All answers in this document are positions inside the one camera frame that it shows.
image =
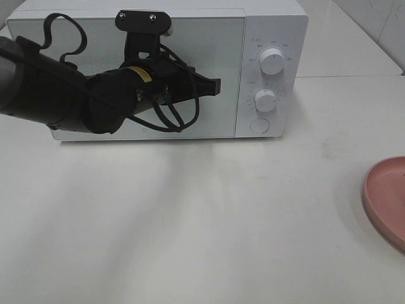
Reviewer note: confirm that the white round knob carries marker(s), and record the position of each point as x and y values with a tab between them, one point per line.
265	100
271	60

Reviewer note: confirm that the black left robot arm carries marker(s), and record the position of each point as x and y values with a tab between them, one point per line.
38	88

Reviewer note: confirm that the white microwave oven body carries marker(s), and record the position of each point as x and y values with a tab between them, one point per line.
266	23

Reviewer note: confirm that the pink round plate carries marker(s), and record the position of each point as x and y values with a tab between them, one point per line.
383	199

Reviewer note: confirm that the white round door button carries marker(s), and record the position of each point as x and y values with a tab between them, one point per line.
260	125

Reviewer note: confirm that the white microwave door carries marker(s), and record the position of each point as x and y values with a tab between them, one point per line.
211	45

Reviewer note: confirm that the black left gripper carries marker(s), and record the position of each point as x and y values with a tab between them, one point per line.
169	80

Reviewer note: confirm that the left silver black wrist camera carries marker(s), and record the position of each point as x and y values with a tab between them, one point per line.
144	29

